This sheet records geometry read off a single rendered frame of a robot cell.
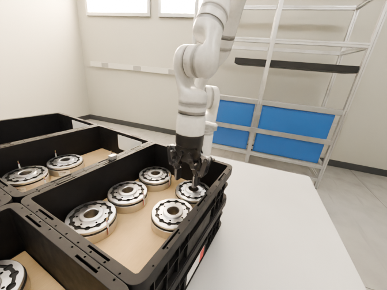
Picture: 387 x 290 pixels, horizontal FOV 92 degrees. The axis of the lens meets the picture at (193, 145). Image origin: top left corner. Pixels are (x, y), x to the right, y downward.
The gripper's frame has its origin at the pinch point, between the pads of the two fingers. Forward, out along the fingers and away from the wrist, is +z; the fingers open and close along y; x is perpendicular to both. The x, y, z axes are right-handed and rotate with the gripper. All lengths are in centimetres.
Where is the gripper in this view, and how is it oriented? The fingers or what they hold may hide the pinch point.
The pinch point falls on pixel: (186, 178)
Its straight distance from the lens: 55.1
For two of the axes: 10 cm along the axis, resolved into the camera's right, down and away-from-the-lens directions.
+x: 5.5, -2.6, 7.9
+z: -0.8, 9.3, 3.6
